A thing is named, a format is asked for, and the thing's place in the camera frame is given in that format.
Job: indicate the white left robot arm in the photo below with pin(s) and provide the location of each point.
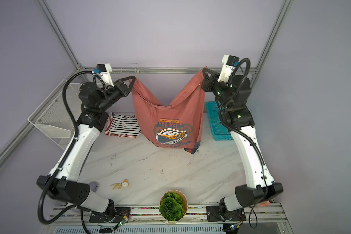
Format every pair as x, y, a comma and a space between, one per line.
62, 183

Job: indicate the white mesh lower shelf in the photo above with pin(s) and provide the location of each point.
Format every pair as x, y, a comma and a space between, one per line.
64, 142

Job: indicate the dark red tank top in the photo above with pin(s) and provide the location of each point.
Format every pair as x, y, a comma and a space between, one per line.
176, 126

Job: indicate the white wire wall basket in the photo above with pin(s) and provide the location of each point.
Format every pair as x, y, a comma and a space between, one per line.
123, 70

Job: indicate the black white striped tank top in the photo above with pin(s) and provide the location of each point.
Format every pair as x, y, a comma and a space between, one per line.
122, 126

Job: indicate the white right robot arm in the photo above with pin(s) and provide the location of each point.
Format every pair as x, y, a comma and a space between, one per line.
231, 88

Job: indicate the aluminium front rail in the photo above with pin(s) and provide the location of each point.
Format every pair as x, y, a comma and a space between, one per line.
196, 214

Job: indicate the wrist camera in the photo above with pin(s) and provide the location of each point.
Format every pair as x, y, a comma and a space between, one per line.
103, 71
229, 63

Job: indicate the pink watering can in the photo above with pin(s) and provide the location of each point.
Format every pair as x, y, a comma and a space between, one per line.
264, 204

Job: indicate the small yellow white toy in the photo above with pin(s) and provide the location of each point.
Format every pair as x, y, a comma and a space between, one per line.
124, 184

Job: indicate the green plant in pot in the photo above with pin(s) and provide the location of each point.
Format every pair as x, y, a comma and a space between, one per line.
173, 206

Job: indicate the grey oval pad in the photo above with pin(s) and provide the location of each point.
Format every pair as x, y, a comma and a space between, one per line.
93, 186

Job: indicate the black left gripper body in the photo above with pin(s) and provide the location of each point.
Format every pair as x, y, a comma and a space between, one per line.
118, 92

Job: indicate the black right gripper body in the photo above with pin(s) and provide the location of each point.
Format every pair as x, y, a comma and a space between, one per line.
220, 90

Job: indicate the teal plastic basket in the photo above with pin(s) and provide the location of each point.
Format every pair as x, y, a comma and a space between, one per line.
219, 132

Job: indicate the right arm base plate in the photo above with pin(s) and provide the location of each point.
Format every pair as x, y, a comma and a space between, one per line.
220, 213

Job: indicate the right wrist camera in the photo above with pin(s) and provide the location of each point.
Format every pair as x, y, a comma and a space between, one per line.
229, 63

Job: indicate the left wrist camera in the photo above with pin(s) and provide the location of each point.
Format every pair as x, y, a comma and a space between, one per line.
103, 71

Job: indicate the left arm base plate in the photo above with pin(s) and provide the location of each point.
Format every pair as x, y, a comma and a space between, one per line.
120, 212

